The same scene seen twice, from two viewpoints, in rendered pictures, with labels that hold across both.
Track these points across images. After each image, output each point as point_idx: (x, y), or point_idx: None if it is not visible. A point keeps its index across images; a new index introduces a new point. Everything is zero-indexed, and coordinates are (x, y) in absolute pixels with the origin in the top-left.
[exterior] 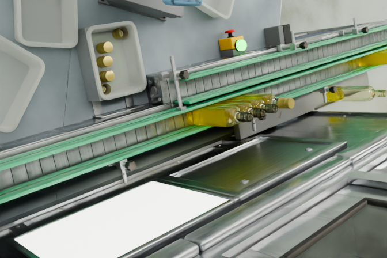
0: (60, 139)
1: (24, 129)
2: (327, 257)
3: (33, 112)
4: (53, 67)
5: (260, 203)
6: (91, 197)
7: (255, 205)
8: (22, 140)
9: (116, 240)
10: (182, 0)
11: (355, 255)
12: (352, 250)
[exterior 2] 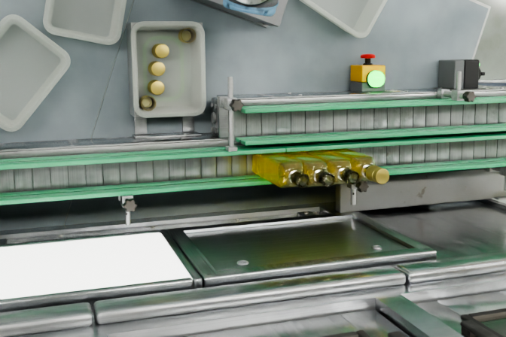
0: (62, 153)
1: (41, 132)
2: None
3: (56, 114)
4: (92, 65)
5: (216, 292)
6: (100, 233)
7: (206, 293)
8: (27, 144)
9: (32, 282)
10: (238, 6)
11: None
12: None
